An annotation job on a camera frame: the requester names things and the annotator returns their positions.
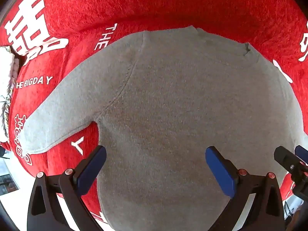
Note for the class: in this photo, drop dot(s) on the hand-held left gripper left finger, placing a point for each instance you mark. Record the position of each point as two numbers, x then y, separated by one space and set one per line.
92 168

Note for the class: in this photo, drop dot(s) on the white fringed cloth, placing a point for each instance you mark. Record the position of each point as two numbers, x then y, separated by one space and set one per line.
6 77

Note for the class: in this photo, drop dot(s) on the grey sweater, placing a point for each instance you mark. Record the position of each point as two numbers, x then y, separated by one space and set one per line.
180 105

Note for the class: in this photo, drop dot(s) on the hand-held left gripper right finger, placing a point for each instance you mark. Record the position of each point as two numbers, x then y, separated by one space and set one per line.
221 170

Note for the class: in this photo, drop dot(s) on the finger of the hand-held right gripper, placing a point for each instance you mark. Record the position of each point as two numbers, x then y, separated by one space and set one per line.
302 153
287 158

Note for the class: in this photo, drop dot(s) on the red printed blanket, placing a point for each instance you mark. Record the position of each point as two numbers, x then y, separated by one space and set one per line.
144 7

